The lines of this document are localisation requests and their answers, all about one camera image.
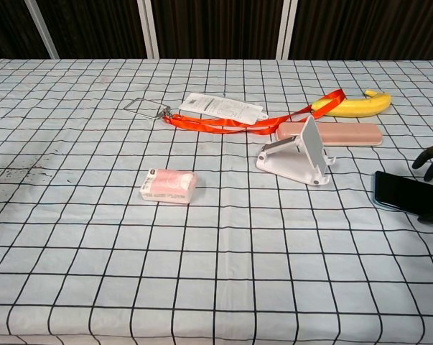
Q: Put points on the black smartphone with blue back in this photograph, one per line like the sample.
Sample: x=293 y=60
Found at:
x=399 y=192

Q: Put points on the white folding phone stand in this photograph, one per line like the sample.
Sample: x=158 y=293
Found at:
x=295 y=165

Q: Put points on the pink pencil case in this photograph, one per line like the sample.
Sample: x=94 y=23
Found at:
x=349 y=133

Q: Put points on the yellow banana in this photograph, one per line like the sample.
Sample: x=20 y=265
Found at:
x=359 y=108

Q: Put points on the white printed package bag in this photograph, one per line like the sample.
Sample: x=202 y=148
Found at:
x=219 y=108

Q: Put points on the pink tissue pack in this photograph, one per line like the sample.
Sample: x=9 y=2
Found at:
x=169 y=185

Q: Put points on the clear badge holder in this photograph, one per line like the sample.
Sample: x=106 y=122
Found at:
x=144 y=107

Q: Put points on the white black checked tablecloth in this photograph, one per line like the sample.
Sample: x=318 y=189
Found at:
x=130 y=251

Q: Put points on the white partition post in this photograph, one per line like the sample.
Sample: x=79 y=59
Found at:
x=42 y=30
x=148 y=28
x=287 y=28

